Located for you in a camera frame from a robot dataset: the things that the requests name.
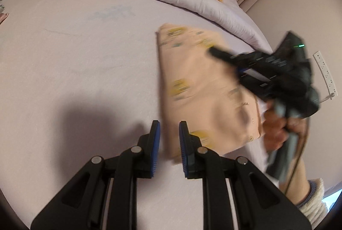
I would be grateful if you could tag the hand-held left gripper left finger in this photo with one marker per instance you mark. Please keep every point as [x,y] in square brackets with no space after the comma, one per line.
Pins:
[155,144]

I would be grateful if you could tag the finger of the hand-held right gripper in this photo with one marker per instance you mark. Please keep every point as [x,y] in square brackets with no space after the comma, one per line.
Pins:
[227,57]

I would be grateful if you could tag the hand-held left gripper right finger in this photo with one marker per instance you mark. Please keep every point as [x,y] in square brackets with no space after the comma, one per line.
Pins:
[185,150]

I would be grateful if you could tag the orange printed long-sleeve shirt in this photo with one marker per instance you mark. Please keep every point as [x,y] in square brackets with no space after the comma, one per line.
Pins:
[203,91]

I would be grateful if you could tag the person's right forearm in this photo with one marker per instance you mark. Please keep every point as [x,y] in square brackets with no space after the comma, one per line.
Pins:
[304,192]

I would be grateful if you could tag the person's right hand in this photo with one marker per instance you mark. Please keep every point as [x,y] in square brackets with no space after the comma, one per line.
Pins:
[276,128]

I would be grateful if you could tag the white power strip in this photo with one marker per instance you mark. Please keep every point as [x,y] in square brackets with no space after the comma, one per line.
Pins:
[326,72]

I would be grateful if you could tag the bed with pink sheet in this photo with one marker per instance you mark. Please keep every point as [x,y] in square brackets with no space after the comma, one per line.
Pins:
[80,64]

